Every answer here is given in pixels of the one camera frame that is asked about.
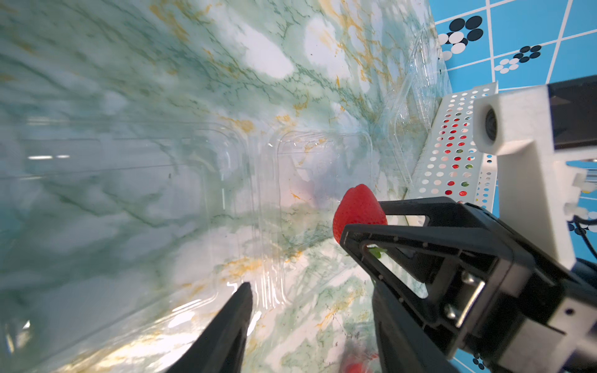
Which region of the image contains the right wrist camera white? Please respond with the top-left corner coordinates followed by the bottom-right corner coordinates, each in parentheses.
top-left (473, 76), bottom-right (596, 269)

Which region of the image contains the white perforated plastic basket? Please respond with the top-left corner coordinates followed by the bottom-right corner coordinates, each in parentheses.
top-left (405, 82), bottom-right (498, 211)

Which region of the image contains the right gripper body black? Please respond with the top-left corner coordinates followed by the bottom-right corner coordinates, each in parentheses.
top-left (447, 205), bottom-right (596, 372)

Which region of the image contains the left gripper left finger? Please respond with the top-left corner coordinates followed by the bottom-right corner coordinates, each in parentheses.
top-left (167, 282), bottom-right (253, 373)

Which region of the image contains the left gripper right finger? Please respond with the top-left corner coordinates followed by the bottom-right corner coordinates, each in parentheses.
top-left (373, 282), bottom-right (457, 372)

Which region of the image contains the red strawberry basket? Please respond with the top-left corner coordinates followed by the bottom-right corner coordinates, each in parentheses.
top-left (332, 184), bottom-right (388, 244)

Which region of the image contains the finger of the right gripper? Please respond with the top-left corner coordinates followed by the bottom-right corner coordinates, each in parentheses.
top-left (340, 197), bottom-right (513, 357)

